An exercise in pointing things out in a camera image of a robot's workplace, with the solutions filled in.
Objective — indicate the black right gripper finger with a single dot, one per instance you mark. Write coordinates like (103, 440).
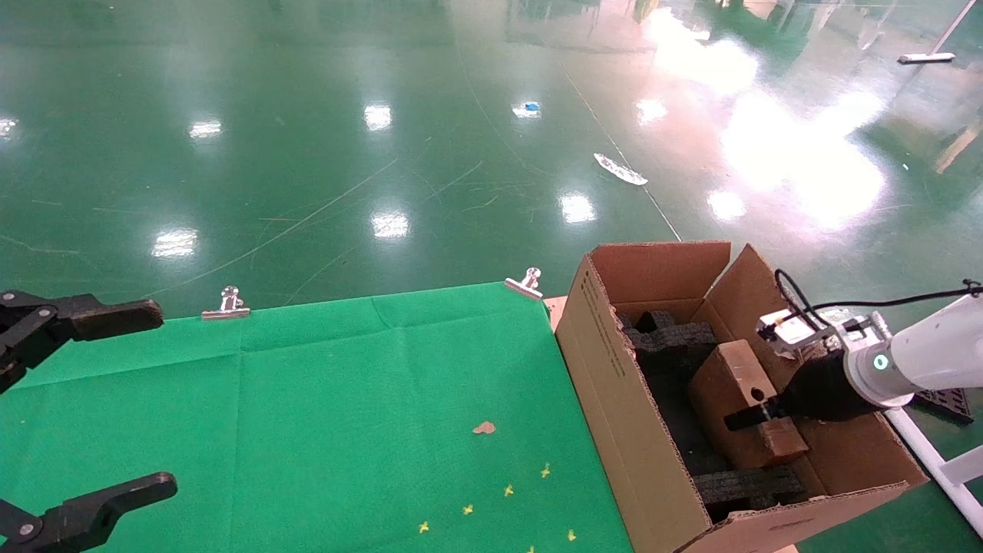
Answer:
(752, 418)

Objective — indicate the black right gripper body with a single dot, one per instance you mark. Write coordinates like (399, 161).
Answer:
(829, 392)

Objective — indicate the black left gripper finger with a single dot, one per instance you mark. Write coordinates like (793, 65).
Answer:
(115, 315)
(84, 514)

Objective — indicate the small taped cardboard box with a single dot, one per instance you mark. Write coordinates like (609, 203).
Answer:
(729, 384)

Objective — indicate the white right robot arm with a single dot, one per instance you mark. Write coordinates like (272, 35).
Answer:
(937, 353)

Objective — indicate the large open cardboard carton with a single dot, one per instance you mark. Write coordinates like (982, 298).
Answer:
(614, 399)

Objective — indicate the small brown cardboard scrap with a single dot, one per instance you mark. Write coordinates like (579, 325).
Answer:
(484, 428)

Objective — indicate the silver metal binder clip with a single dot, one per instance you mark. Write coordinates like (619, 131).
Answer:
(228, 311)
(524, 288)

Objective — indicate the black perforated plastic tray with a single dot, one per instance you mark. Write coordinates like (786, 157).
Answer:
(948, 403)

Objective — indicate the green table cloth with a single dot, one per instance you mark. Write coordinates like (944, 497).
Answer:
(345, 399)

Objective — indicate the white paper litter scrap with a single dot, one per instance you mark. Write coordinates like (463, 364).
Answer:
(622, 172)

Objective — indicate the white table foot bar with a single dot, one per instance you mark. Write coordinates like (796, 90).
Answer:
(925, 57)

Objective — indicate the blue litter scrap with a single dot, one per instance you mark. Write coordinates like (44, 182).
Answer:
(530, 108)

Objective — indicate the white metal frame leg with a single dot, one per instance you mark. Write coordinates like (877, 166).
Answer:
(921, 449)

